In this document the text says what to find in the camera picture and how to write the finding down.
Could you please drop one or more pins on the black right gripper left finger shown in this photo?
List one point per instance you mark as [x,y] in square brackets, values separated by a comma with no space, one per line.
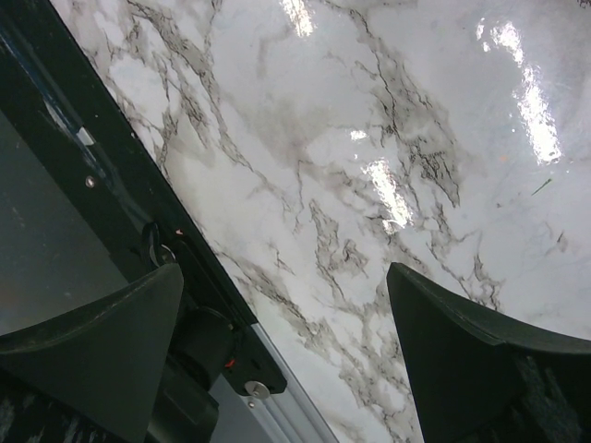
[104,359]

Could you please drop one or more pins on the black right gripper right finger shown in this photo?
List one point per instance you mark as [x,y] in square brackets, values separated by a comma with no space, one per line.
[477,375]

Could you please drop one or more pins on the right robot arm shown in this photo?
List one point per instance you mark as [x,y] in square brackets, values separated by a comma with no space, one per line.
[184,410]

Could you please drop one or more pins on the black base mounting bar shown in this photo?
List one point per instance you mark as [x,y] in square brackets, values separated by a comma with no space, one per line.
[57,103]

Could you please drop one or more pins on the aluminium rail frame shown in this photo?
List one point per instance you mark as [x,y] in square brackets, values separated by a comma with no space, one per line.
[290,416]

